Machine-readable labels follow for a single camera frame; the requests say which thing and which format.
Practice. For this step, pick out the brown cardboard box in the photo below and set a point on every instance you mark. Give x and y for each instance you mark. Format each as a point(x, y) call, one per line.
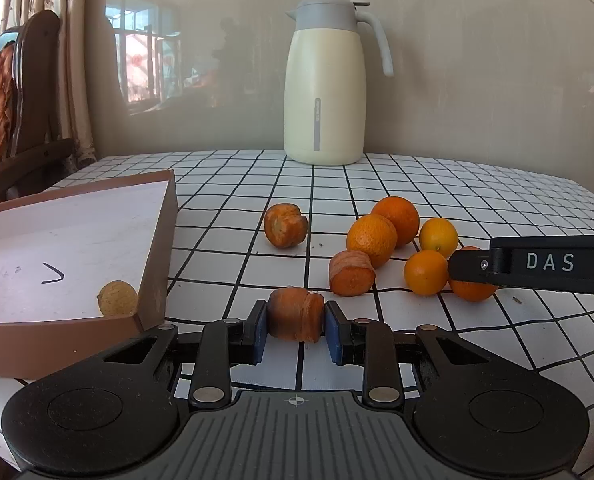
point(77, 240)

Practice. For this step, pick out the rounded carrot end piece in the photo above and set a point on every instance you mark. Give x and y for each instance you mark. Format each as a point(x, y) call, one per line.
point(284, 226)

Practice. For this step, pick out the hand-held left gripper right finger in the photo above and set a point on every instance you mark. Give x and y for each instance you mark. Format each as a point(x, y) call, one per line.
point(333, 332)

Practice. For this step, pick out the cut carrot piece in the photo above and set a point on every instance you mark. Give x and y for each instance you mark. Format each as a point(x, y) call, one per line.
point(352, 274)
point(294, 315)

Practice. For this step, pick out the yellowish orange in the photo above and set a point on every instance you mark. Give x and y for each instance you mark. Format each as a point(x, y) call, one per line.
point(438, 236)

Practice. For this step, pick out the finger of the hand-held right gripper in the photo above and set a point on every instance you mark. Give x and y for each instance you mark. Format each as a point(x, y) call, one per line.
point(474, 267)

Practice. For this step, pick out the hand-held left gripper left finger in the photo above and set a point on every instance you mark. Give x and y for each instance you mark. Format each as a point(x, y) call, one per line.
point(258, 332)

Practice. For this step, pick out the beige patterned curtain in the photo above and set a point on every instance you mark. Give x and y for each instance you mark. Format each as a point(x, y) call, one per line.
point(72, 60)

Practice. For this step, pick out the cream thermos jug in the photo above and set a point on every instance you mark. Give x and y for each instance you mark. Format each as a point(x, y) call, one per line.
point(324, 95)

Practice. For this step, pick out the large orange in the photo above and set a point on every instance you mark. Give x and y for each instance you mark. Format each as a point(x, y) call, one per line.
point(399, 216)

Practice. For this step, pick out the checkered white tablecloth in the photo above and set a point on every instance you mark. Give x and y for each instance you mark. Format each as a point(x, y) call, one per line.
point(277, 180)

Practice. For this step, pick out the small orange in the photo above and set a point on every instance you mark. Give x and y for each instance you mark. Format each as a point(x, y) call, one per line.
point(426, 272)
point(472, 292)

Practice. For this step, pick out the small pale yellow fruit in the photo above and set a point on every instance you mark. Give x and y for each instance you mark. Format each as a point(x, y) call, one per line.
point(118, 300)

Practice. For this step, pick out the wooden chair with woven back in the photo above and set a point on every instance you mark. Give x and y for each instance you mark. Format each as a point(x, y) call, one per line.
point(7, 110)

